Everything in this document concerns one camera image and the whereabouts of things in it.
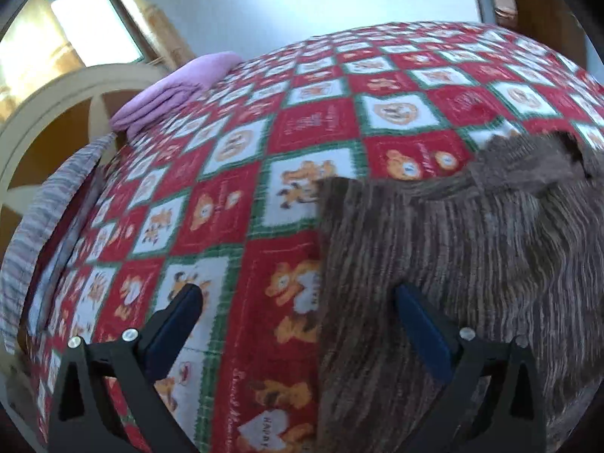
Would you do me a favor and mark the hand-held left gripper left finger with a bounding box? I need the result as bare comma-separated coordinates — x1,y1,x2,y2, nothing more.
47,284,205,453

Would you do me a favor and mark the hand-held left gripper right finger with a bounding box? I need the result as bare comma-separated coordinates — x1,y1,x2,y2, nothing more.
394,283,548,453

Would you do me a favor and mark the brown striped knit sweater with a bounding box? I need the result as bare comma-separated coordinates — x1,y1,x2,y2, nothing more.
316,129,604,453

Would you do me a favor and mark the grey striped bed sheet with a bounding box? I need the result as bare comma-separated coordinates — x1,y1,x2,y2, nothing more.
0,133,117,354

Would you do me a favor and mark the folded pink cloth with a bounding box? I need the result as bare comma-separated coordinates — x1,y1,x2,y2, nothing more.
109,52,243,137

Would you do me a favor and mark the red checkered printed blanket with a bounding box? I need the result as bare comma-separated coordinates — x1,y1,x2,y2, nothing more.
19,21,604,453

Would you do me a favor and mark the cream wooden headboard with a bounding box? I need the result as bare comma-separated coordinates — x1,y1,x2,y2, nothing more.
0,63,171,256

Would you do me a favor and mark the yellow wooden furniture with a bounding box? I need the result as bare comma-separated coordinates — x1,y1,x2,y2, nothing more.
136,2,195,68

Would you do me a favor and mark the window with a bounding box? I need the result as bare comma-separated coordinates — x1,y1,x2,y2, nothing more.
40,0,147,64

